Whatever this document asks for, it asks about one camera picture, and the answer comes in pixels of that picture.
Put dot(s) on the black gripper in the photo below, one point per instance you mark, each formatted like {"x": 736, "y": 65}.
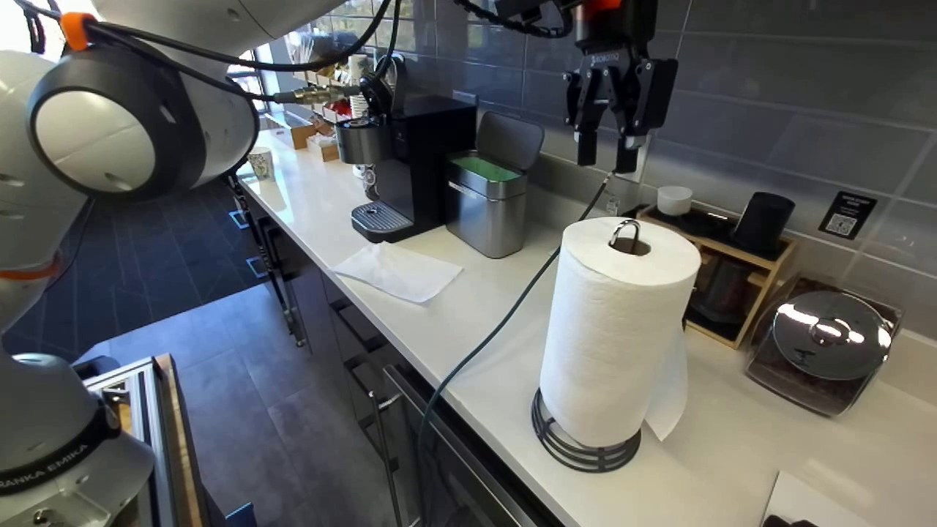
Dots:
{"x": 641, "y": 90}

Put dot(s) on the white paper towel roll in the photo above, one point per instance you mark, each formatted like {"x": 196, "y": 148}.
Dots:
{"x": 662, "y": 273}

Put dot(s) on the torn paper towel sheet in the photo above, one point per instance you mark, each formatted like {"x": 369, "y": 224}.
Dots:
{"x": 400, "y": 273}

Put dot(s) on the dark metal towel holder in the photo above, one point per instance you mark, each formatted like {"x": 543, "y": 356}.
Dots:
{"x": 593, "y": 384}

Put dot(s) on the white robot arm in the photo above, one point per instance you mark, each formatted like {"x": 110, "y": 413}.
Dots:
{"x": 117, "y": 104}

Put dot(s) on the white cup on organizer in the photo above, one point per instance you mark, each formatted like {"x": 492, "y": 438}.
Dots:
{"x": 675, "y": 201}

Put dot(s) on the stainless steel bin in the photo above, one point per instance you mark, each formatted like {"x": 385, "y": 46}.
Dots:
{"x": 490, "y": 185}

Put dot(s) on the wooden coffee accessory organizer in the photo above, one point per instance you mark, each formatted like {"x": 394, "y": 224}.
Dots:
{"x": 744, "y": 261}

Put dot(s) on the black Keurig coffee maker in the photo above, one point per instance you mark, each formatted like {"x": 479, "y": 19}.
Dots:
{"x": 404, "y": 145}

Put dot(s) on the small black wall sign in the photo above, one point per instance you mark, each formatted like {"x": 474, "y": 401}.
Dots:
{"x": 846, "y": 214}

